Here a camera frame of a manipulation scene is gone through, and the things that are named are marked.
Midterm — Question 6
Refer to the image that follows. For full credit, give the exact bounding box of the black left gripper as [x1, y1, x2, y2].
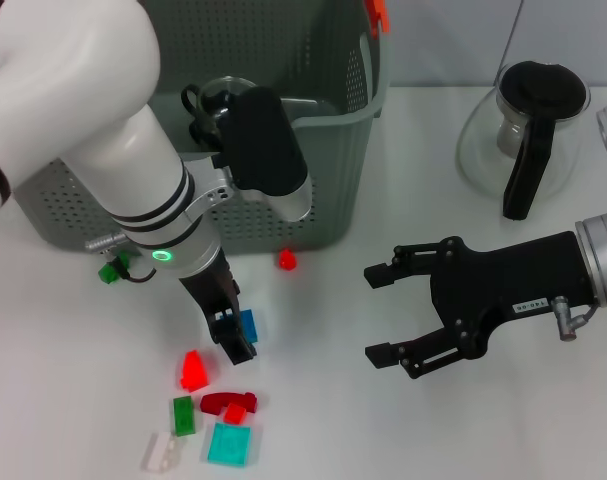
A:
[178, 249, 258, 367]

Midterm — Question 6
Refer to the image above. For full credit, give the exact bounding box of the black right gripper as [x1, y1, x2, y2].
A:
[363, 232, 598, 381]

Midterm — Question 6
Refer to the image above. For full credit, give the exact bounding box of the blue square plate block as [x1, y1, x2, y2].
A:
[238, 308, 261, 345]

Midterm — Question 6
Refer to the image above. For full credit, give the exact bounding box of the dark red arch block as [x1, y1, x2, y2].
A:
[199, 391, 259, 416]

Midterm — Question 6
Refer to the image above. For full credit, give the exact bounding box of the teal square plate block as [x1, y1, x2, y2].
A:
[206, 422, 253, 469]

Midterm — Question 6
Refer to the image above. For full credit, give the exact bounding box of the green toy brick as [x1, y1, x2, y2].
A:
[97, 252, 132, 285]
[171, 395, 198, 437]

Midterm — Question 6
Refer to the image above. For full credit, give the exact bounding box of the glass teacup black sleeve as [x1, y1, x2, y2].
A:
[187, 117, 227, 151]
[181, 75, 257, 121]

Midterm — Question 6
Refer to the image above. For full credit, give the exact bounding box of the bright red curved block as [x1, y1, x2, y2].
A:
[180, 348, 212, 392]

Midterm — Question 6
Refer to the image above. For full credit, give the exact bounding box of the grey perforated plastic storage bin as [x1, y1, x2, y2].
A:
[12, 0, 392, 254]

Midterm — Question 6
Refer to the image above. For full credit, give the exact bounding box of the white toy brick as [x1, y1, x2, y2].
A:
[141, 432, 182, 474]

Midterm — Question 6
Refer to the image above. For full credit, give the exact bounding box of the left gripper silver plug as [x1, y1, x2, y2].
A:
[85, 233, 130, 252]

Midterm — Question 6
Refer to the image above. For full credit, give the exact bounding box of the gripper silver plug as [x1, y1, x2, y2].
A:
[552, 295, 580, 343]
[85, 233, 130, 252]

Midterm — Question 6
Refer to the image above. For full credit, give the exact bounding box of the right gripper silver plug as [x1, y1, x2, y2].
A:
[552, 295, 580, 343]

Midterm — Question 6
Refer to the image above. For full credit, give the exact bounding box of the left gripper grey cable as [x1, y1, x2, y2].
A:
[107, 249, 157, 285]

